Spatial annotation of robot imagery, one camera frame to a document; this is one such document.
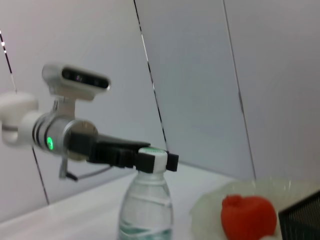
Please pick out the clear water bottle green label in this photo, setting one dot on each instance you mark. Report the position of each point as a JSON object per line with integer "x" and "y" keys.
{"x": 145, "y": 207}

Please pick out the black mesh pen holder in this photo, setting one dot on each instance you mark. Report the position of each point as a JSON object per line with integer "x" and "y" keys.
{"x": 302, "y": 217}

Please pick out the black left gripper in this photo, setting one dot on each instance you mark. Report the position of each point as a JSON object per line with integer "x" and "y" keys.
{"x": 105, "y": 152}

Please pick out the red-orange fruit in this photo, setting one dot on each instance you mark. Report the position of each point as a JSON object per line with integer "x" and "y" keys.
{"x": 247, "y": 217}

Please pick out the green glass fruit bowl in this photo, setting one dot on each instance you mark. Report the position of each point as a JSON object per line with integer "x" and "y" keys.
{"x": 207, "y": 207}

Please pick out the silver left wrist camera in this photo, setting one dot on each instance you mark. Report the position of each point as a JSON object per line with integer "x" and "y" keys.
{"x": 82, "y": 80}

